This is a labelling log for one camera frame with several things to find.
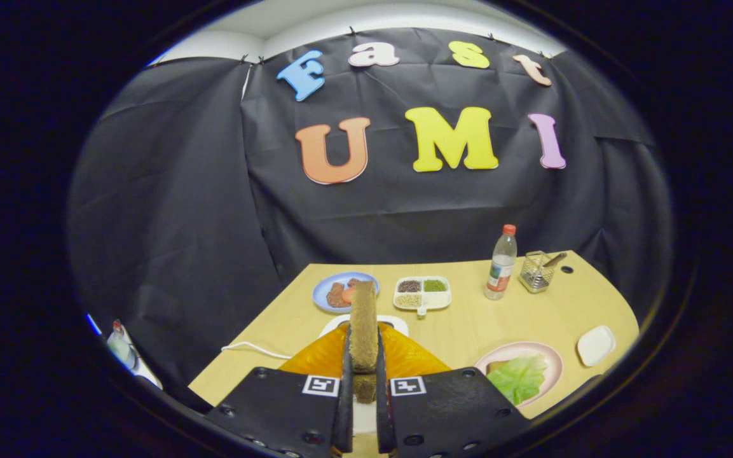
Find metal mesh utensil holder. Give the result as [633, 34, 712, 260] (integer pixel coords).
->
[519, 251, 558, 294]

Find clear water bottle red cap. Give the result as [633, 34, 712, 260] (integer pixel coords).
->
[484, 224, 518, 300]

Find black backdrop cloth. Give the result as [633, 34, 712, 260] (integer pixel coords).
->
[67, 27, 672, 408]

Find small white plate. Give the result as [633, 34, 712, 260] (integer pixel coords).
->
[577, 326, 617, 368]

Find pink plate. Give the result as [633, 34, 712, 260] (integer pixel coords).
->
[474, 342, 564, 408]

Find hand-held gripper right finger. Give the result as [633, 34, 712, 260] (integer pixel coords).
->
[376, 323, 530, 458]

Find white toaster cable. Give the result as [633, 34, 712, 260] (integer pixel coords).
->
[221, 341, 294, 361]

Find white toaster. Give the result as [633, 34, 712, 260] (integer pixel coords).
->
[319, 314, 409, 436]

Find blue plate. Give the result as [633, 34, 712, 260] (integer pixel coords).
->
[312, 272, 380, 314]

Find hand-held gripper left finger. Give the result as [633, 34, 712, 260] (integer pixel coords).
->
[204, 324, 355, 458]

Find white divided condiment tray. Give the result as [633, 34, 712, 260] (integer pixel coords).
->
[393, 275, 452, 317]

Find green lettuce leaf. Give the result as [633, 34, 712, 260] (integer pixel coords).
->
[487, 354, 549, 406]

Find reddish food pieces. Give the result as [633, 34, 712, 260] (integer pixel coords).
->
[327, 279, 362, 309]

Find pale plastic bottle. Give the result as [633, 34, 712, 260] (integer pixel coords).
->
[106, 318, 163, 390]

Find plain brown bread slice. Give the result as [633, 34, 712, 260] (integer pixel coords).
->
[348, 281, 380, 405]

